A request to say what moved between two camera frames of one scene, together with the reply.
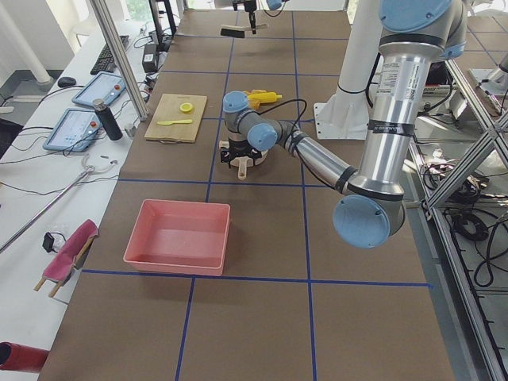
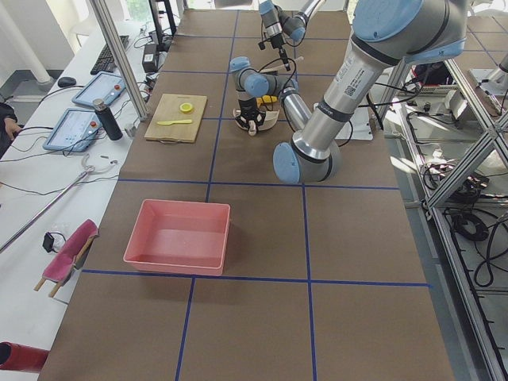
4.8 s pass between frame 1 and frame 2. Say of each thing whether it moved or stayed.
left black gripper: moved
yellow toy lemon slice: stayed
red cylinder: stayed
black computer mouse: stayed
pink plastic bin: stayed
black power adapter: stayed
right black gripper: moved
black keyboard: stayed
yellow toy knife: stayed
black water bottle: stayed
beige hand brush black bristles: moved
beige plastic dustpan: moved
